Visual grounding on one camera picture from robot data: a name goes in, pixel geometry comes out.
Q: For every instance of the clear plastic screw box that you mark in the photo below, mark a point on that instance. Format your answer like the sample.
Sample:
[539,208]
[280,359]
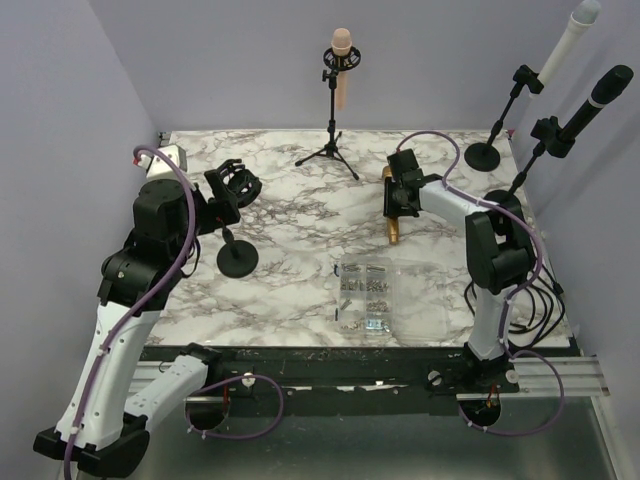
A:
[402,299]

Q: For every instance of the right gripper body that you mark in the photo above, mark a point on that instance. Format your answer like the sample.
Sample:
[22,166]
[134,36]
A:
[393,201]

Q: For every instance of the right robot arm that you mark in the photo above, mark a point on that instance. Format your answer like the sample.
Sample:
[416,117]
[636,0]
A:
[500,246]

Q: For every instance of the round base mic stand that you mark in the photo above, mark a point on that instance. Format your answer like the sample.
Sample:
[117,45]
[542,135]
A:
[483,156]
[547,132]

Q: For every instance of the pink microphone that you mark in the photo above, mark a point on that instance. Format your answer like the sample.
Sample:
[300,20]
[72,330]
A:
[341,44]

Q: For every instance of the white microphone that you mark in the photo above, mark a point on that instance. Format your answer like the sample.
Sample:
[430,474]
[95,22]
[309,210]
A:
[580,20]

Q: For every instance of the near round base mic stand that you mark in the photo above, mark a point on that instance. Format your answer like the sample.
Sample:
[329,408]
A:
[547,132]

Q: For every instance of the black microphone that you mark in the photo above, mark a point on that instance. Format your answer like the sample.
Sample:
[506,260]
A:
[607,89]

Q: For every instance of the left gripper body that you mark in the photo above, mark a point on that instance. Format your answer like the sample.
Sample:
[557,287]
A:
[210,216]

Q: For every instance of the black tripod mic stand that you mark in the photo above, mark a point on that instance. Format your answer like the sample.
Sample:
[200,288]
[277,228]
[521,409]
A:
[331,149]

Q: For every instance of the gold microphone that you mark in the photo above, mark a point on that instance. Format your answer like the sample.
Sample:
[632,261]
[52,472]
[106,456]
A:
[391,208]

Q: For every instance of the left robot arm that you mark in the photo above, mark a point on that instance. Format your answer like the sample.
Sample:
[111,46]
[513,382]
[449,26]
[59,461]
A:
[105,431]

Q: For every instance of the far round base mic stand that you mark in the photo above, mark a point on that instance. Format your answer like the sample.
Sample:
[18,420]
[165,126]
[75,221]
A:
[483,156]

